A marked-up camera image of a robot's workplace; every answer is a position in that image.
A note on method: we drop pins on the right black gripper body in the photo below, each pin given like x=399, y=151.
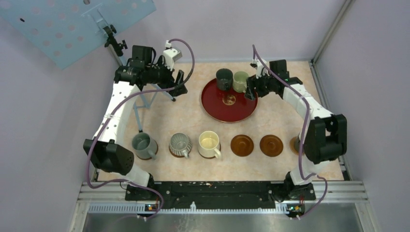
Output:
x=263, y=86

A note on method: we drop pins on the brown wooden coaster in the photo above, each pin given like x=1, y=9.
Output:
x=147, y=150
x=271, y=145
x=242, y=145
x=177, y=156
x=211, y=156

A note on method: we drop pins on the dark green cup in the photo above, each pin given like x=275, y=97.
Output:
x=224, y=78

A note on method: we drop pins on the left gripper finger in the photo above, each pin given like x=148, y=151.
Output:
x=179, y=79
x=178, y=90

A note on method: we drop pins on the light woven coaster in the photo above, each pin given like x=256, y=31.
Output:
x=292, y=143

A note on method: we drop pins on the cream yellow mug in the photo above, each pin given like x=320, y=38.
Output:
x=209, y=142

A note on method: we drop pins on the blue perforated board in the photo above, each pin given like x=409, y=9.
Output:
x=67, y=30

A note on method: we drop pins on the black cup white inside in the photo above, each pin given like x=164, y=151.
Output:
x=297, y=144

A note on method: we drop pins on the striped white grey cup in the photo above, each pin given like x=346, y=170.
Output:
x=180, y=144

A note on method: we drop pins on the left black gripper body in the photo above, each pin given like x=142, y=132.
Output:
x=160, y=75

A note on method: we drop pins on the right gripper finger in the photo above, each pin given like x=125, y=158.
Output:
x=251, y=81
x=250, y=93

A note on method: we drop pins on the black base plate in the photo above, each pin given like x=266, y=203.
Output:
x=221, y=195

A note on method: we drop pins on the light green cup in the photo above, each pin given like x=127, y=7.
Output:
x=240, y=81

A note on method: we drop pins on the red round tray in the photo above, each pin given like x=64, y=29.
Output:
x=226, y=106

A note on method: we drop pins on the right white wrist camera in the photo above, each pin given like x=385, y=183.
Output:
x=261, y=67

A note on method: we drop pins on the grey blue mug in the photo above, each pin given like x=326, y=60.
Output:
x=140, y=137

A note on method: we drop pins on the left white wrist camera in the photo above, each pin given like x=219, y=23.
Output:
x=170, y=55

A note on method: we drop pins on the light blue tripod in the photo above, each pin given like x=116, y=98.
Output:
x=116, y=51

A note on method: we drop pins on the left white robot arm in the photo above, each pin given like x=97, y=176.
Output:
x=140, y=75

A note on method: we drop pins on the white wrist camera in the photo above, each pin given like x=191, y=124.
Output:
x=261, y=67
x=170, y=55

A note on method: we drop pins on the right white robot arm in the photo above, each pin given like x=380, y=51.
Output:
x=323, y=137

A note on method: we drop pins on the aluminium frame rail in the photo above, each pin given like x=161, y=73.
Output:
x=331, y=197

